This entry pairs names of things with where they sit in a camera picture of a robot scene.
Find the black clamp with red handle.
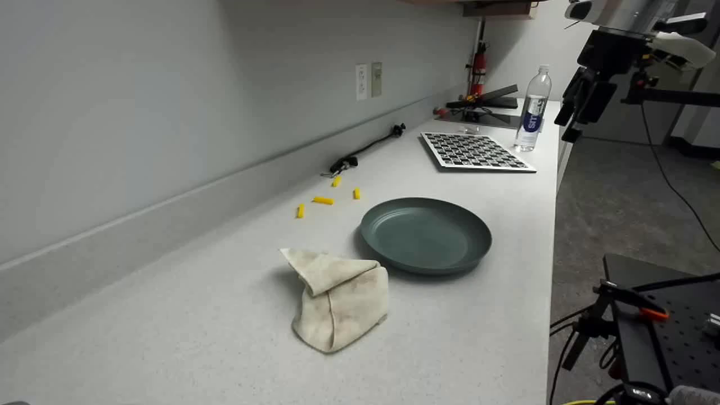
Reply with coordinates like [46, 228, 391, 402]
[595, 278, 675, 325]

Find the black tools pile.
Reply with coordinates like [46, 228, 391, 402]
[432, 82, 525, 129]

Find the black cable bundle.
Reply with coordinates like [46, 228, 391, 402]
[546, 297, 625, 405]

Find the white wall outlet plate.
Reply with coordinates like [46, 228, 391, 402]
[354, 62, 372, 102]

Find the grey wall outlet plate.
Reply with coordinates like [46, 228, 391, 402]
[369, 57, 384, 98]

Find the dark green round plate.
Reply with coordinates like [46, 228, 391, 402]
[354, 195, 495, 276]

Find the black rod tool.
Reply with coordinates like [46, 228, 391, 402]
[327, 122, 407, 178]

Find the grey padded object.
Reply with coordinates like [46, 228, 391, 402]
[665, 383, 720, 405]

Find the checkerboard calibration board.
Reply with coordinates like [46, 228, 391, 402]
[419, 129, 541, 176]

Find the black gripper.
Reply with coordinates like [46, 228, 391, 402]
[554, 26, 653, 145]

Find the thin black hanging cable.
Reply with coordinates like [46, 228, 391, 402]
[640, 98, 720, 253]

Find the cream stained cloth towel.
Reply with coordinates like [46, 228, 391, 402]
[279, 244, 391, 357]

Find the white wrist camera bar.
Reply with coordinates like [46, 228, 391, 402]
[648, 28, 720, 74]

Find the black optical breadboard table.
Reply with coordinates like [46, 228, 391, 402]
[602, 252, 720, 398]

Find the black horizontal mount bar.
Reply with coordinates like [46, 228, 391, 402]
[620, 86, 720, 108]

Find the clear plastic water bottle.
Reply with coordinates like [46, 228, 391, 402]
[510, 62, 557, 158]

